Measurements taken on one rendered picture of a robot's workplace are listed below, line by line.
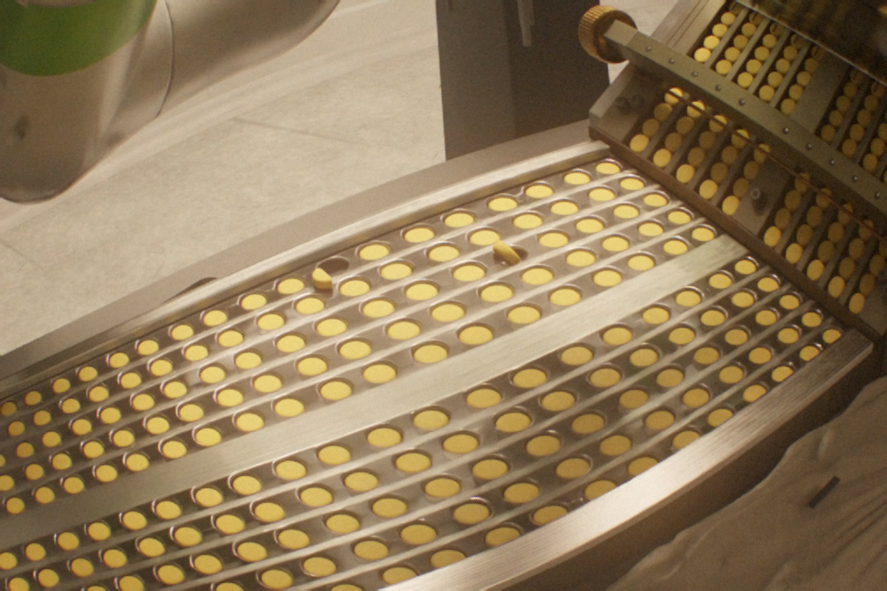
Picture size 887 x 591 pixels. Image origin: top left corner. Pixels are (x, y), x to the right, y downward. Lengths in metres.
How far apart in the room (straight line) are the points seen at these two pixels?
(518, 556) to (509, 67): 0.85
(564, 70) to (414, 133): 1.57
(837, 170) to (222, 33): 0.31
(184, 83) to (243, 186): 2.09
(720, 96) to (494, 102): 0.70
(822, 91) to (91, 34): 0.35
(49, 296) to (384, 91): 1.05
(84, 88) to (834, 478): 0.36
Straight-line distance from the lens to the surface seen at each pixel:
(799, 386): 0.47
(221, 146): 2.92
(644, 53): 0.61
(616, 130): 0.63
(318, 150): 2.79
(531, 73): 1.23
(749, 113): 0.56
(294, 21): 0.66
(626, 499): 0.42
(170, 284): 0.86
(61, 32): 0.51
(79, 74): 0.53
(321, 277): 0.54
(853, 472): 0.40
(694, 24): 0.65
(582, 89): 1.28
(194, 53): 0.62
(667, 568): 0.37
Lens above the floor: 1.24
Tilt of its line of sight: 32 degrees down
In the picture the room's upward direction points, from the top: 4 degrees counter-clockwise
